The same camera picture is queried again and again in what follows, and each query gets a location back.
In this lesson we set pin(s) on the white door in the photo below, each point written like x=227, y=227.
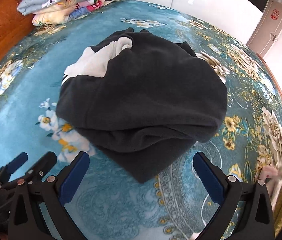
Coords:
x=268, y=30

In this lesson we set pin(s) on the orange wooden headboard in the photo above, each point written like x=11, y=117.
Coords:
x=5, y=30

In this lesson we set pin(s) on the black white fleece garment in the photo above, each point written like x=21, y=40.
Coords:
x=143, y=92

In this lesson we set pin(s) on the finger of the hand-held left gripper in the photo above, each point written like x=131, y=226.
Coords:
x=18, y=162
x=44, y=162

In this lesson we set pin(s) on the white dotted fluffy cloth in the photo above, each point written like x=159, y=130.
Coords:
x=268, y=177

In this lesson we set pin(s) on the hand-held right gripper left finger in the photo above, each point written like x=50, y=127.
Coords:
x=73, y=180

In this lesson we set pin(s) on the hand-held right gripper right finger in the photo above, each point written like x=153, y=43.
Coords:
x=211, y=180

